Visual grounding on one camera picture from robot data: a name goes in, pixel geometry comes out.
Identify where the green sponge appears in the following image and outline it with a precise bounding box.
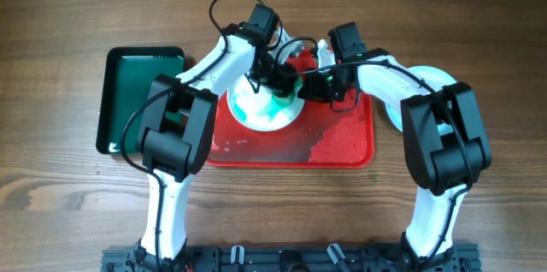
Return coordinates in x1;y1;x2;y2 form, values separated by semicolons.
272;90;297;107

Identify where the white plate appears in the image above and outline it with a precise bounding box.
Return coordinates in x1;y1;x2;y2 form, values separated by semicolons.
226;75;305;132

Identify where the light blue plate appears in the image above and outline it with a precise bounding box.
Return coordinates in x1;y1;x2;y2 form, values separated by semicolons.
385;66;456;132

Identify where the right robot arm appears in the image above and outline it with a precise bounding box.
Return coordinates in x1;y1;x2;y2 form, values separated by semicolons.
298;22;492;269

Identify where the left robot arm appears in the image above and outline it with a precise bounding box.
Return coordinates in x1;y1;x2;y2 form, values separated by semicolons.
133;3;297;266

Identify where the red plastic tray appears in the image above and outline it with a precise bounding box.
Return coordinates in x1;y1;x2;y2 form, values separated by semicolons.
208;50;374;168

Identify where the dark green tray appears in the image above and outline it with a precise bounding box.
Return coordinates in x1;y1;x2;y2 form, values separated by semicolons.
96;46;185;155

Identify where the right black cable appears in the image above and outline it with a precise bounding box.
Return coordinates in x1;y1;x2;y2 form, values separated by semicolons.
273;36;475;263

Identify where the black cable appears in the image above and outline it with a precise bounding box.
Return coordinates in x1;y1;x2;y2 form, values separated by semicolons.
273;36;475;263
119;0;283;272

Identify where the left black cable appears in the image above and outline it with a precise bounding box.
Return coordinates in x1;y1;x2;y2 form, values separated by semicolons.
119;0;283;272

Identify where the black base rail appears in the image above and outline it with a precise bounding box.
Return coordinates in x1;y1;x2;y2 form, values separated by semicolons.
100;244;482;272

